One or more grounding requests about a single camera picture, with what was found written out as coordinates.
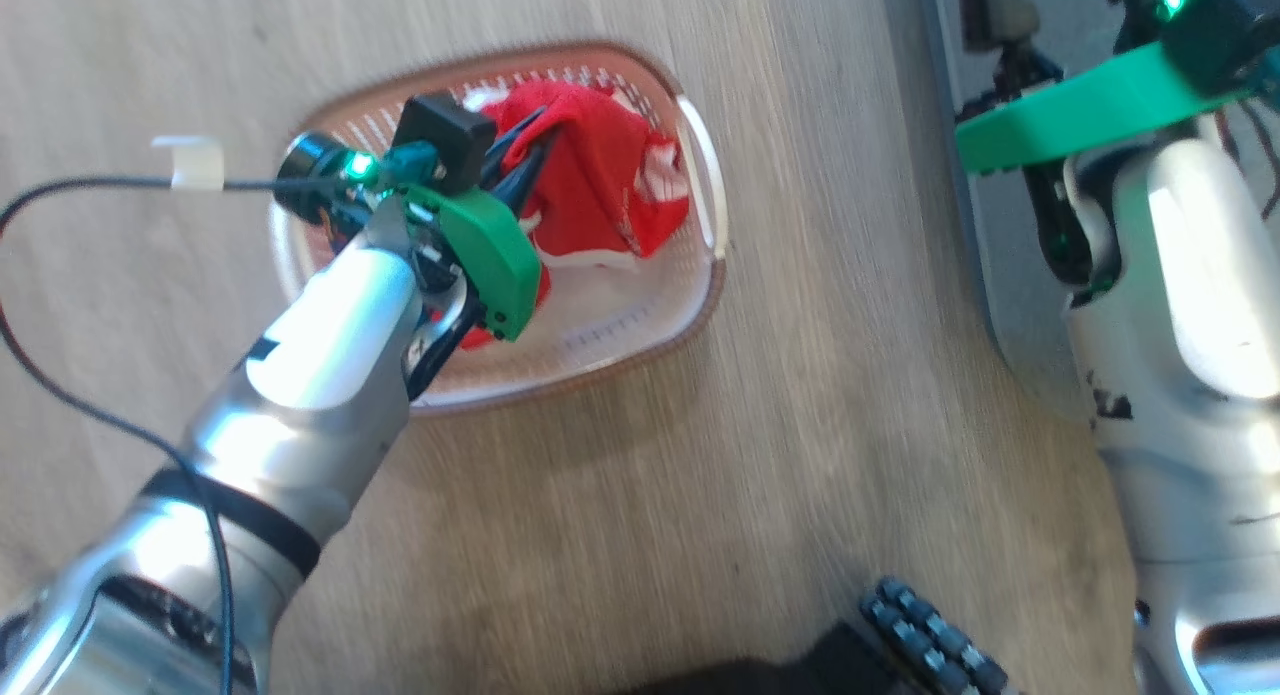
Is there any white cable clip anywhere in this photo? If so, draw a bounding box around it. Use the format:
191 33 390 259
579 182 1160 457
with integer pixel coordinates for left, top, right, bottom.
150 135 226 193

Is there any white perforated plastic laundry basket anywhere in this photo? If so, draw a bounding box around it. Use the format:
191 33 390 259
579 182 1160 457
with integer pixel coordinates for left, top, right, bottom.
268 41 729 418

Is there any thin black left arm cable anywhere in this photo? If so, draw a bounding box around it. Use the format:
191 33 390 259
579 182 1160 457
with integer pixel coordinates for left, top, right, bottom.
0 175 301 695

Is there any red and white garment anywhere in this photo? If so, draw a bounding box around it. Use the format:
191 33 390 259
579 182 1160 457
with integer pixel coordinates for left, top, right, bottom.
425 81 693 351

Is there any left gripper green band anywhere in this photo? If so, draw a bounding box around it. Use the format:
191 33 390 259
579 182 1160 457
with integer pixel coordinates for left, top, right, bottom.
375 105 557 344

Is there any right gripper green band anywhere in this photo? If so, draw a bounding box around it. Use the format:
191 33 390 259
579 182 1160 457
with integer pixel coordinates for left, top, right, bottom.
955 43 1256 176

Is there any black roller wheel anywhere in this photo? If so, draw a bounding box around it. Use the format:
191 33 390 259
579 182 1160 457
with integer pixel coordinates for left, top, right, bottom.
858 575 1013 695

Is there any thin dark right arm cable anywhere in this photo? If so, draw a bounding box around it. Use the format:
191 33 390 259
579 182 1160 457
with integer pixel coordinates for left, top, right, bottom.
1225 75 1280 224

